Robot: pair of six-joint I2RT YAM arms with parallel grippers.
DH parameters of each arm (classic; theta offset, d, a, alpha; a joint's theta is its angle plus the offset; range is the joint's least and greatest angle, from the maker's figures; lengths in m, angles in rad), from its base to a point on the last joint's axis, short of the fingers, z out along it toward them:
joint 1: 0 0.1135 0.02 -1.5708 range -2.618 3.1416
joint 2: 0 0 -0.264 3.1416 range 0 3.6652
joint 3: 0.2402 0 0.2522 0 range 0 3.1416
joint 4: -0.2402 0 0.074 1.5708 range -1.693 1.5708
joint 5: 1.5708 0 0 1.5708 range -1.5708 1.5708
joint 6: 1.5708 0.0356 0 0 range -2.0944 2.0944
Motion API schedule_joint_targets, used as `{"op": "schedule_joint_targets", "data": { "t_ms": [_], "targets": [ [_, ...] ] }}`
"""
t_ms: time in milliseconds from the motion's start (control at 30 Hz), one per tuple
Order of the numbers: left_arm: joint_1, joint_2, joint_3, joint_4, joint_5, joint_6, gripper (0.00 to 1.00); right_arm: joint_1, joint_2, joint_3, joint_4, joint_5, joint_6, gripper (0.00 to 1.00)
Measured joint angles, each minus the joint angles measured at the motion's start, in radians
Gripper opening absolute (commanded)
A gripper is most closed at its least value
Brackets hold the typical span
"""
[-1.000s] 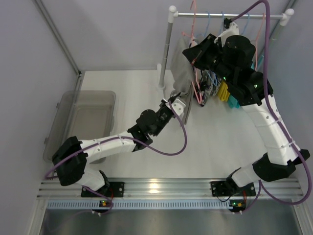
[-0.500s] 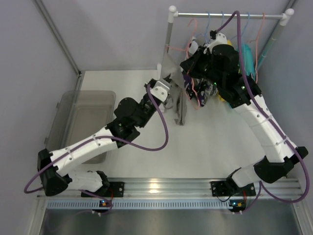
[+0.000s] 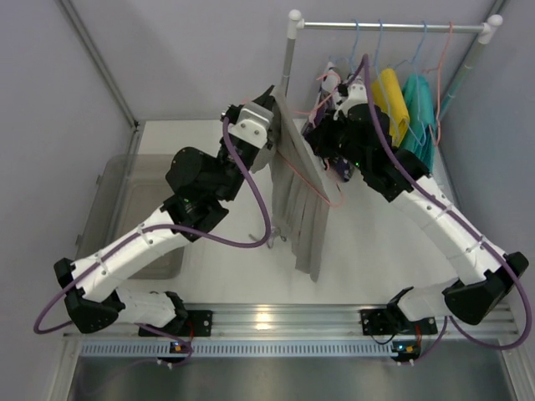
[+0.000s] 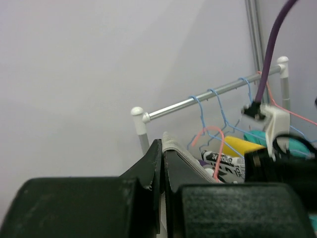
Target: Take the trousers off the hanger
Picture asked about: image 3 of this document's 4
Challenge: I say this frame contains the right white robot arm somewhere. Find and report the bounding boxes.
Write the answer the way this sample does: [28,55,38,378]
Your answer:
[305,104,529,326]

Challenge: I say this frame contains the teal garment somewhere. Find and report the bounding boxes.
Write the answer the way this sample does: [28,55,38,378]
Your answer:
[399,74,436,171]

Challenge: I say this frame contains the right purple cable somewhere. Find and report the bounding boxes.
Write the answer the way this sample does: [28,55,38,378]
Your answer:
[346,53,530,365]

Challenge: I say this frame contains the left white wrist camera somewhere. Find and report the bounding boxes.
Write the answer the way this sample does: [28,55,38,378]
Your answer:
[228,102,274,150]

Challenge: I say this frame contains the yellow garment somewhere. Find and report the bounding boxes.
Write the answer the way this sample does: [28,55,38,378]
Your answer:
[371,68,410,147]

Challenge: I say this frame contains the blue hanger with yellow garment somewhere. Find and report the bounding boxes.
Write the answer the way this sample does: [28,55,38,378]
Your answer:
[369,18,395,124]

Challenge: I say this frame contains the aluminium mounting rail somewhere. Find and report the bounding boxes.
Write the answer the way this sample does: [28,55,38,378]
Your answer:
[85,303,520,340]

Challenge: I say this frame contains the blue hanger with teal garment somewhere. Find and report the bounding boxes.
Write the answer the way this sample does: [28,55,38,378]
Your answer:
[394,20,427,129]

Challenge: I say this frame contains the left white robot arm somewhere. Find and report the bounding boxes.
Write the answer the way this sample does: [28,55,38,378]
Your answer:
[53,89,274,336]

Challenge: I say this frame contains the pink wire hanger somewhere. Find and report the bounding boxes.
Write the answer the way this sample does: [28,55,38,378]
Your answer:
[278,69,345,209]

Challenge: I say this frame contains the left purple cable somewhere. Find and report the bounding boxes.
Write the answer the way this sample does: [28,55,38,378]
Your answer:
[33,116,273,368]

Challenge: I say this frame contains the grey trousers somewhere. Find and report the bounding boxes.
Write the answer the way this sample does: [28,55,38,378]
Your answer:
[252,86,330,282]

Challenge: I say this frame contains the purple cable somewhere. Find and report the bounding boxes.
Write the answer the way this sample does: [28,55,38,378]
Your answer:
[346,53,530,365]
[33,116,273,368]

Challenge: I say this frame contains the white metal clothes rack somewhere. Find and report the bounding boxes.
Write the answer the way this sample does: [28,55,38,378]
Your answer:
[281,1,504,119]

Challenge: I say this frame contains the blue hanger with patterned garment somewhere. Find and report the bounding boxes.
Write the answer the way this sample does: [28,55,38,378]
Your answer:
[329,19,360,74]

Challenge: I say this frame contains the grey plastic bin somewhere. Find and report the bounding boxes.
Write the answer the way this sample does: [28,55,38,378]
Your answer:
[76,155,173,259]

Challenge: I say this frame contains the purple patterned garment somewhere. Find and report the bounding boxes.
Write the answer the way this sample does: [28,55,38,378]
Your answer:
[301,61,355,183]

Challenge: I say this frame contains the grey slotted cable duct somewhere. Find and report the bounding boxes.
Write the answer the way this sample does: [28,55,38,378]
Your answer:
[79,340,398,358]

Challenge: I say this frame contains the far right pink hanger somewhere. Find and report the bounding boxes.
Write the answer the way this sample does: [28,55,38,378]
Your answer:
[423,21,453,147]

